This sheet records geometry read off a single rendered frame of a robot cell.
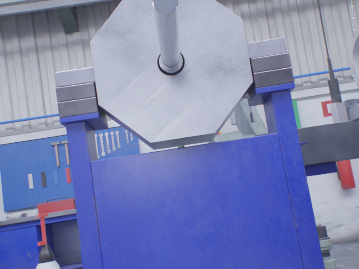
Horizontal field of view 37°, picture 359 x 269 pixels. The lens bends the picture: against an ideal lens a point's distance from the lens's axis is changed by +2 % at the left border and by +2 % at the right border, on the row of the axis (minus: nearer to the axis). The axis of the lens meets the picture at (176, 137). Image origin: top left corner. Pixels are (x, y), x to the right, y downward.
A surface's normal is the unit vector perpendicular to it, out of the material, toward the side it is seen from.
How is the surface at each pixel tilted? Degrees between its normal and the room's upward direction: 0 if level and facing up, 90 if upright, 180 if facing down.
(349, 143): 90
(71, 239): 90
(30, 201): 90
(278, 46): 90
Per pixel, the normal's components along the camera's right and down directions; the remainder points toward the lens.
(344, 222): -0.04, -0.14
